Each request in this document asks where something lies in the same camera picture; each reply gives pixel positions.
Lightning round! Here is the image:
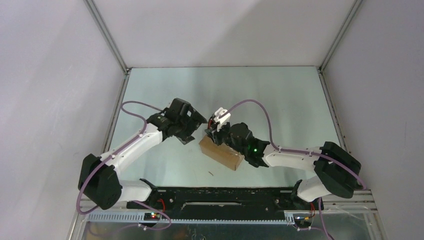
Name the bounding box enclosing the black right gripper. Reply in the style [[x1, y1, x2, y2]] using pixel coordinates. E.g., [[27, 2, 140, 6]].
[[205, 120, 247, 156]]

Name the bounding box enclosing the brown cardboard express box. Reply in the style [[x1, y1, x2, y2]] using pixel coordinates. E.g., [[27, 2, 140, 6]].
[[199, 135, 245, 171]]

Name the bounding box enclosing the red black utility knife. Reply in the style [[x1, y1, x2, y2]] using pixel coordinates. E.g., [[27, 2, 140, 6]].
[[207, 118, 214, 129]]

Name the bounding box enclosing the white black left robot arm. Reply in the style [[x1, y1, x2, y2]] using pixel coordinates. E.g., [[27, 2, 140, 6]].
[[76, 98, 207, 214]]

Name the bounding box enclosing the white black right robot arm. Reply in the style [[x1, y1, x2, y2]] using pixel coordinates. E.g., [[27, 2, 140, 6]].
[[205, 122, 362, 209]]

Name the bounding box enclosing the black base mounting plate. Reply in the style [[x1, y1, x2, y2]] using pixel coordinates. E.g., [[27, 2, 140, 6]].
[[144, 186, 324, 222]]

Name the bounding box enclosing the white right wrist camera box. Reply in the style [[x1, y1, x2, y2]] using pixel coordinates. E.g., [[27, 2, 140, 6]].
[[212, 107, 231, 128]]

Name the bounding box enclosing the aluminium frame rail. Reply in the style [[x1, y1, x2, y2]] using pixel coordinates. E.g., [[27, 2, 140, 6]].
[[68, 187, 387, 240]]

